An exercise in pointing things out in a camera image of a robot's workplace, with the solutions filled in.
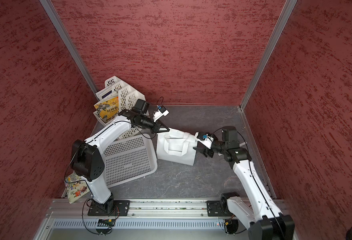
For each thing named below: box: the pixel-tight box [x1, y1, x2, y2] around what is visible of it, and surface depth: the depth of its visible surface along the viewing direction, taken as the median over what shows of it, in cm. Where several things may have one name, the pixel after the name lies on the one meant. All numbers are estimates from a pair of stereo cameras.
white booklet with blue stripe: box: [95, 87, 119, 102], surface depth 97 cm
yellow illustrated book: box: [93, 96, 119, 122], surface depth 98 cm
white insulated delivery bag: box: [156, 128, 198, 166], surface depth 80 cm
